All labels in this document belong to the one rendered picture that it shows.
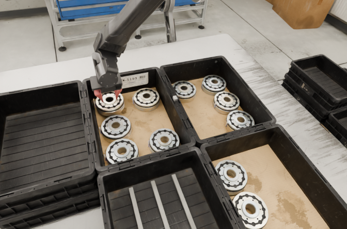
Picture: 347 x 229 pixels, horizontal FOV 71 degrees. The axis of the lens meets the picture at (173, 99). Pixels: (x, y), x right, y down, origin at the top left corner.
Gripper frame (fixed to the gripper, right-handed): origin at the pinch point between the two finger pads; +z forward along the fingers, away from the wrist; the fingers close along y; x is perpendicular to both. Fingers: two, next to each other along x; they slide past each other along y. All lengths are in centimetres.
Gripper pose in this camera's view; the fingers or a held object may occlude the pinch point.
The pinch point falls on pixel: (109, 98)
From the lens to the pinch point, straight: 93.3
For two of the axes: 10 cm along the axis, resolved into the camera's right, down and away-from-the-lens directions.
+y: 9.4, -2.1, 2.8
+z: -0.6, 6.9, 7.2
